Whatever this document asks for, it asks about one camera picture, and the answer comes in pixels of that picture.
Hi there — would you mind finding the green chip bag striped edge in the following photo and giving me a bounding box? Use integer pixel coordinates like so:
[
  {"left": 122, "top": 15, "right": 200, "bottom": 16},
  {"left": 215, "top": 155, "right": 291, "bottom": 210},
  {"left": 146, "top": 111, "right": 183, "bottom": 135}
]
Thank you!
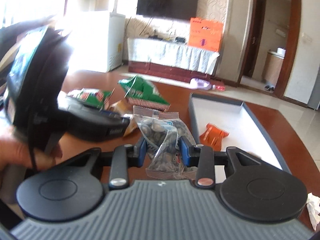
[{"left": 118, "top": 76, "right": 170, "bottom": 111}]

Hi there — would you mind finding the orange snack packet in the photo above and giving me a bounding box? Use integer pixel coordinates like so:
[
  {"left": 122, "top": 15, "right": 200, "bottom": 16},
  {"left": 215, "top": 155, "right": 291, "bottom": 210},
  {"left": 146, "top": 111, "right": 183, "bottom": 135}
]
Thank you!
[{"left": 200, "top": 123, "right": 229, "bottom": 151}]

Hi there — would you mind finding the white chest freezer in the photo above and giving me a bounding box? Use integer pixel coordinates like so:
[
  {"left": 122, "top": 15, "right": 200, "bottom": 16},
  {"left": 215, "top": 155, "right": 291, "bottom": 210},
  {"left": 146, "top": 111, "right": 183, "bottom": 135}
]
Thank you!
[{"left": 95, "top": 11, "right": 125, "bottom": 73}]

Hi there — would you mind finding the clear sunflower seed bag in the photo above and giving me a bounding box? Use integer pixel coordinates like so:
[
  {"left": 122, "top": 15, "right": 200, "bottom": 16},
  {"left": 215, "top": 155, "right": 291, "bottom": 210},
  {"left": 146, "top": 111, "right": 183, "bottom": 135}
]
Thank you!
[{"left": 133, "top": 106, "right": 197, "bottom": 180}]

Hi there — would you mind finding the wooden kitchen cabinet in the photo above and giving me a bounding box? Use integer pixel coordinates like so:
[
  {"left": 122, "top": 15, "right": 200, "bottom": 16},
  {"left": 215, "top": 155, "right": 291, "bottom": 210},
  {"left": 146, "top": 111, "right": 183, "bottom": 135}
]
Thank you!
[{"left": 262, "top": 51, "right": 284, "bottom": 87}]

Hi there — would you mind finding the orange cardboard box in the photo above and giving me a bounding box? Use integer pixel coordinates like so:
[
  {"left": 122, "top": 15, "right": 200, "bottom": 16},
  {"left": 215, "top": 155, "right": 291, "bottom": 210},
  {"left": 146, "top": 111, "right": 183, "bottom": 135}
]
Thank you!
[{"left": 188, "top": 17, "right": 223, "bottom": 52}]

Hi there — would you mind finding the purple detergent bottle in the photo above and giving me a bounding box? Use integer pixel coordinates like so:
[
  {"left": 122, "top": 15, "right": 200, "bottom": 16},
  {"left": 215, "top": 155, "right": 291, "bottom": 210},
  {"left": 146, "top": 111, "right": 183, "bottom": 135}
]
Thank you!
[{"left": 189, "top": 78, "right": 216, "bottom": 90}]

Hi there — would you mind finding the black wall television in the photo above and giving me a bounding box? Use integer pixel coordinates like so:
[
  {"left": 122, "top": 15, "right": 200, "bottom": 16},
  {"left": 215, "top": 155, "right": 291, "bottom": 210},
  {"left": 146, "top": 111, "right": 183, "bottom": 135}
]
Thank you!
[{"left": 136, "top": 0, "right": 198, "bottom": 21}]

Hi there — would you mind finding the crumpled white tissue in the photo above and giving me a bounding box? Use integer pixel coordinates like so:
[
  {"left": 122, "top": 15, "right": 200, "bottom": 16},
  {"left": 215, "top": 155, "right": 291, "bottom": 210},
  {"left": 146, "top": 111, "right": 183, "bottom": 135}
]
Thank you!
[{"left": 306, "top": 193, "right": 320, "bottom": 231}]

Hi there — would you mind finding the grey shallow box tray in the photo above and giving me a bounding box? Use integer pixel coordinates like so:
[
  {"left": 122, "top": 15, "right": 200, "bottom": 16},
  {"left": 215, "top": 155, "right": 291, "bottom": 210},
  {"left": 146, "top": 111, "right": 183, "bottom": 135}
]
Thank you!
[{"left": 189, "top": 93, "right": 291, "bottom": 173}]

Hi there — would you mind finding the yellow peanut bag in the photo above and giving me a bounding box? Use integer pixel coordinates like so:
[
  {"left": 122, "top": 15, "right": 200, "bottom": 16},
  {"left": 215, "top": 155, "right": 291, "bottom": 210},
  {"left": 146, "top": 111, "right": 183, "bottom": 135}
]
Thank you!
[{"left": 109, "top": 99, "right": 138, "bottom": 137}]

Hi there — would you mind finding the person's left hand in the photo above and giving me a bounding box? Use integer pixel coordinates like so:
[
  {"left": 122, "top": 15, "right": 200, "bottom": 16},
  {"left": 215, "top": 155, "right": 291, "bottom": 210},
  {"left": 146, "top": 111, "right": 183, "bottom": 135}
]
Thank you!
[{"left": 0, "top": 130, "right": 63, "bottom": 177}]

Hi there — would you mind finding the silver refrigerator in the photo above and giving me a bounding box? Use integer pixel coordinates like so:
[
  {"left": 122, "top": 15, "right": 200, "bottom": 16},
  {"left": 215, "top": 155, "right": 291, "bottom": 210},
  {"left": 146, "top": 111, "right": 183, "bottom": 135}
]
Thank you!
[{"left": 308, "top": 68, "right": 320, "bottom": 110}]

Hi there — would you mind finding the pair of slippers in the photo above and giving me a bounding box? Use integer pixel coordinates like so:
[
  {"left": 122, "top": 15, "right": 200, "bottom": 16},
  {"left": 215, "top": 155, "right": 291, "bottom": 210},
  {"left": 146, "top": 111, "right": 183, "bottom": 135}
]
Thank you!
[{"left": 264, "top": 85, "right": 274, "bottom": 92}]

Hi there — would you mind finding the tv cabinet with white cloth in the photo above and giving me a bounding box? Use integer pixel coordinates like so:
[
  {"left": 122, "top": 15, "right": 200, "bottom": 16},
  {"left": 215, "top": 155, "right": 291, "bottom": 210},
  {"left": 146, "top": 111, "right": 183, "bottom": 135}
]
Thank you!
[{"left": 127, "top": 38, "right": 220, "bottom": 82}]

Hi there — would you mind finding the green red chip bag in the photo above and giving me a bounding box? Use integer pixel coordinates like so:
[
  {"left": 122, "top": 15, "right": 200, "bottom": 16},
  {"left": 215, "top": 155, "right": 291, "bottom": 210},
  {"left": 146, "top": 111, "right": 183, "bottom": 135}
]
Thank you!
[{"left": 67, "top": 88, "right": 114, "bottom": 110}]

